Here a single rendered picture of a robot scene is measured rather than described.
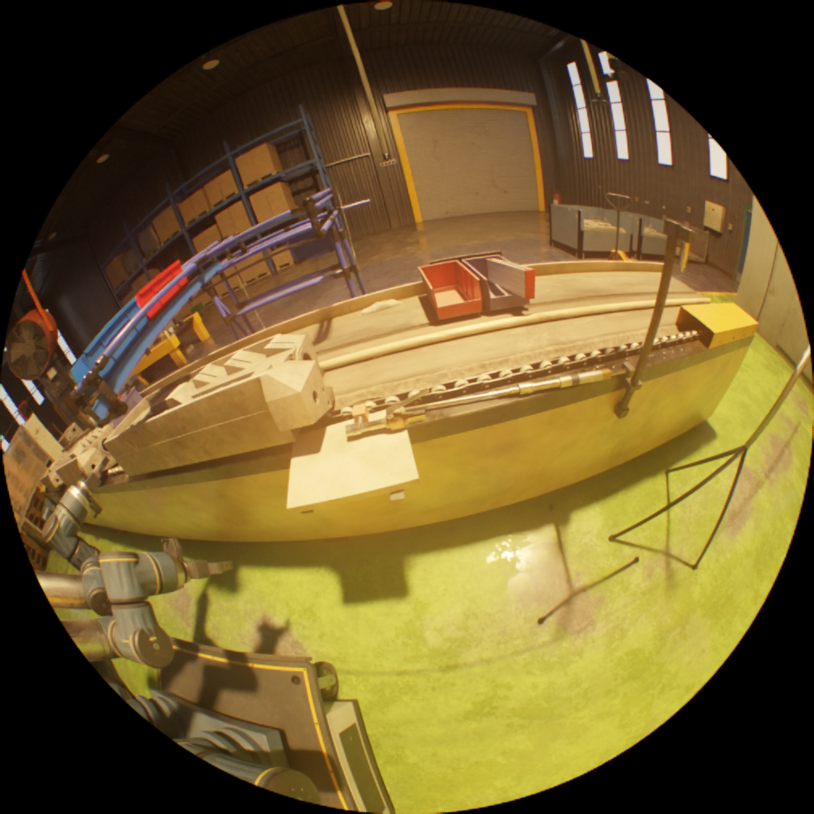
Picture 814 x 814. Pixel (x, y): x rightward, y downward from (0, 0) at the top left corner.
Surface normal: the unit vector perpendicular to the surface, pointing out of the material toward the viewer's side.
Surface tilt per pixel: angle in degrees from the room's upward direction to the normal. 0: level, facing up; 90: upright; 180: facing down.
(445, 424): 90
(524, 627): 0
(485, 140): 90
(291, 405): 71
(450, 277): 88
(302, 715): 0
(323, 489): 0
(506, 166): 90
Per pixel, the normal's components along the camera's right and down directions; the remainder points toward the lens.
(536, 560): -0.21, -0.69
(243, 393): 0.07, 0.57
